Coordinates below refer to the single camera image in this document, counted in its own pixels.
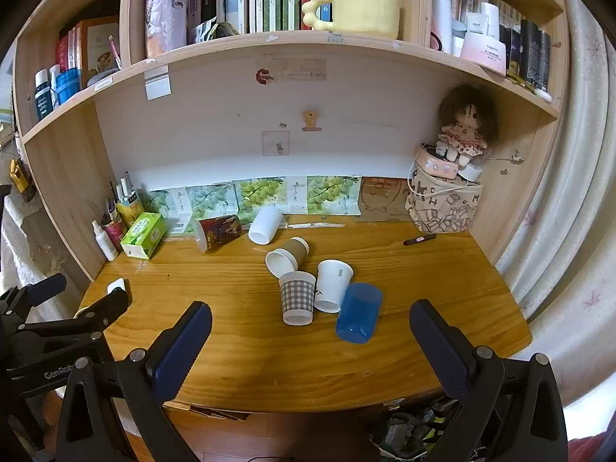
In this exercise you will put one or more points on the pink white jar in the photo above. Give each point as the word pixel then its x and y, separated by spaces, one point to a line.
pixel 483 52

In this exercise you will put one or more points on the bear wall sticker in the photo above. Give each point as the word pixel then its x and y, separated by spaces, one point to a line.
pixel 310 120

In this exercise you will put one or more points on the black bottle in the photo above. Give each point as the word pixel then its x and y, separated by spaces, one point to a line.
pixel 534 55

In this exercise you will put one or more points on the yellow ceramic mug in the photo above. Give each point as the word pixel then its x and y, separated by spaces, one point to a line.
pixel 358 9

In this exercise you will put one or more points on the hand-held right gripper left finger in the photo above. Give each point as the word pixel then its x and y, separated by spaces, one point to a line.
pixel 183 346

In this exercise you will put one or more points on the white round gadget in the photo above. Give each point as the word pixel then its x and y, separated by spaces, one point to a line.
pixel 470 172

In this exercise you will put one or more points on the white shelf label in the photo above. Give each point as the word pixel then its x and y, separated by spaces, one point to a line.
pixel 158 84

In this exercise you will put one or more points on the beige printed bag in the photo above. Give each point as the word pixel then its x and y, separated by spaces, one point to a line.
pixel 442 206

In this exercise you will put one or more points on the checkered paper cup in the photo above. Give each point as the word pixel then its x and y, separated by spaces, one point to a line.
pixel 297 298

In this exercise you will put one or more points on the brown cartoon paper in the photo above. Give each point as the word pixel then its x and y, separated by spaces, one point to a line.
pixel 385 197

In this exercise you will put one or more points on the illustrated lilac box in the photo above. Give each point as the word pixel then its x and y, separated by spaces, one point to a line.
pixel 166 9

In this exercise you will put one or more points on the tall white bottle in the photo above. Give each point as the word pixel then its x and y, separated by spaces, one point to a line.
pixel 440 9

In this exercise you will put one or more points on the white spray bottle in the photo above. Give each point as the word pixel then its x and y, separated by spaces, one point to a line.
pixel 105 241

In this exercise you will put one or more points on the brown paper cup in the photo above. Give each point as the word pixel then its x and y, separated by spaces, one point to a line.
pixel 288 256

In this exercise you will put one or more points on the dark red printed cup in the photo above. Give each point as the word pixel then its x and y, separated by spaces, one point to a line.
pixel 219 232

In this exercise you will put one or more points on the pink spotted box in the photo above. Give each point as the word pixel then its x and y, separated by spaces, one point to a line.
pixel 438 162

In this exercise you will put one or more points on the white curtain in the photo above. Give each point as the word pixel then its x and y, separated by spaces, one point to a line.
pixel 568 192

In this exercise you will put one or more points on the rag doll with brown hair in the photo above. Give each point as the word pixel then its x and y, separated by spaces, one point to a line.
pixel 464 127

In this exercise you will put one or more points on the dark pen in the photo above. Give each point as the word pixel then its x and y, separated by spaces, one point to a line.
pixel 419 239

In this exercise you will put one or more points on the white charger plug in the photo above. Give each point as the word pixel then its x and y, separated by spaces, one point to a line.
pixel 117 286

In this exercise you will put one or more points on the white paper strip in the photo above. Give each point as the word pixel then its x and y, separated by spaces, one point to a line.
pixel 313 225

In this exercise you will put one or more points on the dark blue bottle white cap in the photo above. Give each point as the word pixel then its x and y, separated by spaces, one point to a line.
pixel 42 95

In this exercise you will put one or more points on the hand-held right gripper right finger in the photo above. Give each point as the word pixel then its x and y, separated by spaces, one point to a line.
pixel 438 341

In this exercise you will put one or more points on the yellow toy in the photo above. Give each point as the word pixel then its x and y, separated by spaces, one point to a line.
pixel 19 178

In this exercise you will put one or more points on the white paper cup green mark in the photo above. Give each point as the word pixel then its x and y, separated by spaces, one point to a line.
pixel 332 285

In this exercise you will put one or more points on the white cosmetic box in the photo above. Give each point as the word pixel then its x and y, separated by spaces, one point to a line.
pixel 476 23

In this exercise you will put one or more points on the blue jar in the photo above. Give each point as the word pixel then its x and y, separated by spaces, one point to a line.
pixel 67 84

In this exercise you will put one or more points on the green tissue box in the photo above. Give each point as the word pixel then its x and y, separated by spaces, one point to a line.
pixel 143 236

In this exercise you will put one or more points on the plain white cup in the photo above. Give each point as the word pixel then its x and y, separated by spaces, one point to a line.
pixel 265 225

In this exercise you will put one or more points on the blue plastic cup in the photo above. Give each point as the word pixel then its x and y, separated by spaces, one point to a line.
pixel 360 312

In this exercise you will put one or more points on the wooden bookshelf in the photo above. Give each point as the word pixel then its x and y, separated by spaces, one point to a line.
pixel 62 163

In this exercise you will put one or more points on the red pen holder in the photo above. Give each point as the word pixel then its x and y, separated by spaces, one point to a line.
pixel 114 232

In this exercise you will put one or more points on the red wall sticker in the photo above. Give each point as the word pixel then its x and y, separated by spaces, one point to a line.
pixel 263 76

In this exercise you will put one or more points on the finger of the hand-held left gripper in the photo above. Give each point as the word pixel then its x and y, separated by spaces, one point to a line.
pixel 109 305
pixel 45 286

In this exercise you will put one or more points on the orange illustrated book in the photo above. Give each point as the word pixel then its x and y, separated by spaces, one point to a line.
pixel 98 50

